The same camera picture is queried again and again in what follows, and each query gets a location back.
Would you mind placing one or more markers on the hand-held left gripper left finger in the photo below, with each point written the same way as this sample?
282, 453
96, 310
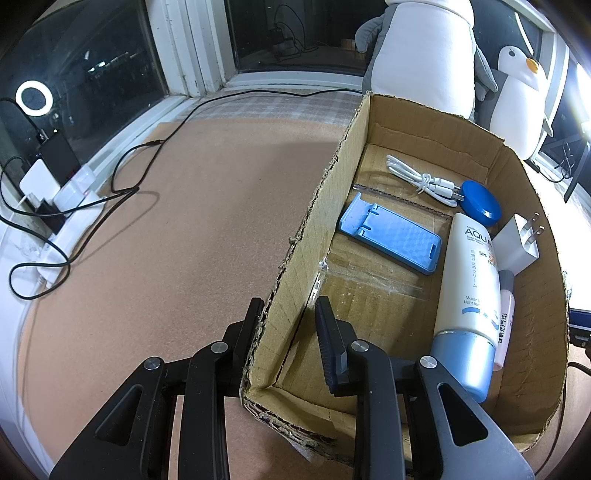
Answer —
251, 332

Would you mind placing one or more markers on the plaid blanket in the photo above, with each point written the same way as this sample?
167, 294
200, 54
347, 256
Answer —
286, 104

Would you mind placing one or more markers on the white power strip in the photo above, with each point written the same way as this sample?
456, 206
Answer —
74, 226

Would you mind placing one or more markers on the white window frame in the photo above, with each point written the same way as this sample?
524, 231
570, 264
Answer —
198, 41

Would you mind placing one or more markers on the blue phone stand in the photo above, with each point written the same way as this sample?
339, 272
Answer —
392, 235

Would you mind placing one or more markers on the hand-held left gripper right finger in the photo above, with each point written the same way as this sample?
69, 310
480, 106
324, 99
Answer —
328, 350

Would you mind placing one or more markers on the brown felt mat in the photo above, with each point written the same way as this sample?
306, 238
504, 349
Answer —
184, 240

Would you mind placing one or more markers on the white flat charger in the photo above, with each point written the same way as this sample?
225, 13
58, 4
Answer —
39, 182

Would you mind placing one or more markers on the black power bank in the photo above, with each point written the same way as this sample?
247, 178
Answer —
57, 154

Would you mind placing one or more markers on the white wall charger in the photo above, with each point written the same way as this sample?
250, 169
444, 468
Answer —
515, 247

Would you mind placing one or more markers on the white plug adapter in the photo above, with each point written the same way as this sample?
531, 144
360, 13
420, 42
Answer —
74, 187

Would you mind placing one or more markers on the cardboard box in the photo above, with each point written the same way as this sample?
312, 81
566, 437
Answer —
378, 304

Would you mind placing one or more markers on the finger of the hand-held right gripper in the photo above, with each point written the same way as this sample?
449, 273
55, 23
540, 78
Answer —
582, 323

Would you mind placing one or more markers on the small white penguin plush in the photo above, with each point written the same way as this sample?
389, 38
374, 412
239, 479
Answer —
519, 101

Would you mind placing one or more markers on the large grey white plush toy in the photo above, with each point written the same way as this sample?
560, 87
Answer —
429, 50

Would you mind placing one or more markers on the small pink bottle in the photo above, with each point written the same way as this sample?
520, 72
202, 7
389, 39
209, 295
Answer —
505, 314

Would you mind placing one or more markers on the black plug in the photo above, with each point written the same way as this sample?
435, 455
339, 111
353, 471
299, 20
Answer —
50, 214

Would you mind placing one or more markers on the white tube with blue cap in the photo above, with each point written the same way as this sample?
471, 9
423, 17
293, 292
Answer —
466, 286

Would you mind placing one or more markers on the blue round tin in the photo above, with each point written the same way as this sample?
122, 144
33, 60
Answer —
482, 203

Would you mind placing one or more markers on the black stand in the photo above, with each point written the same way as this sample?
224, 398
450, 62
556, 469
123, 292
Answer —
577, 170

